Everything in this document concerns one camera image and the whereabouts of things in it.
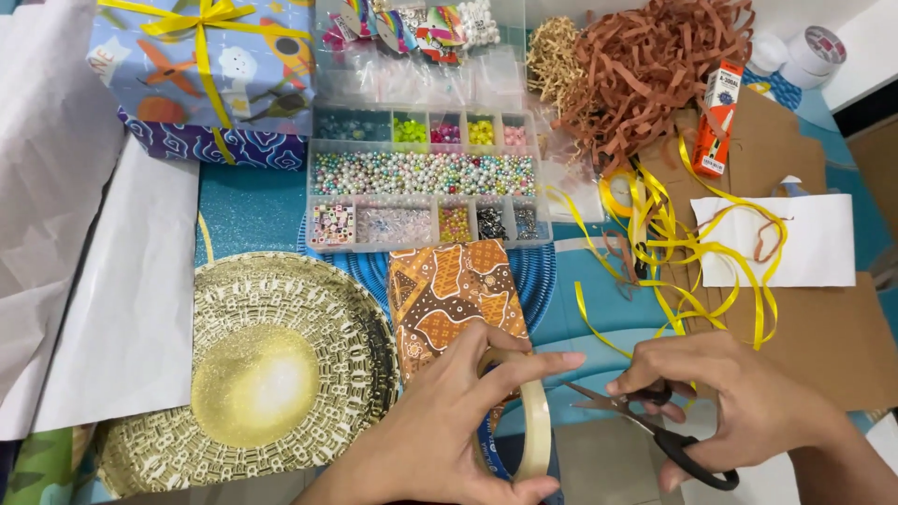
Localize loose yellow ribbon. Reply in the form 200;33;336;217
546;132;791;360

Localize person's left hand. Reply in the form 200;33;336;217
330;319;587;505

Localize black handled scissors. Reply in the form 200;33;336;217
565;381;741;492

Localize airplane print wrapped gift box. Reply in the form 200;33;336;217
86;0;317;138

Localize white paper sheet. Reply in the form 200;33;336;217
690;192;857;289

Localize clear box of craft packets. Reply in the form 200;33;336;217
313;0;528;111

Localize heap of beige shredded paper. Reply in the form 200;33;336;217
525;17;589;109

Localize clear bead organizer box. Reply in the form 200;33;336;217
306;105;554;254

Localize white tape roll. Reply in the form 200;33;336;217
780;25;848;91

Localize gold patterned round plate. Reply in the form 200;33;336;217
97;250;401;499

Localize dark blue cloud wrapped box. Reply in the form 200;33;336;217
117;107;310;172

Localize white round lid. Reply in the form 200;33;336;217
746;31;791;77

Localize green patterned wrapping paper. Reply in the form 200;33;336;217
0;423;98;505

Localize brown cardboard sheet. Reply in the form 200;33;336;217
633;84;898;412

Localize clear plastic bag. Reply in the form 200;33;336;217
536;94;608;227

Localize white wrapping paper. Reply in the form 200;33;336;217
0;0;202;442

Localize yellow ribbon spool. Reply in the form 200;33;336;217
598;167;645;220

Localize heap of brown shredded paper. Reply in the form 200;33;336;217
553;0;756;173

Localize person's right hand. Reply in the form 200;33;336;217
607;331;851;493

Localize clear adhesive tape roll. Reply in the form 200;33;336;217
475;347;555;485

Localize brown batik wrapped box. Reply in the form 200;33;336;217
388;240;532;429

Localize orange cutter package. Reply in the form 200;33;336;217
692;59;745;179

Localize blue woven round placemat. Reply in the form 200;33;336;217
297;209;558;338

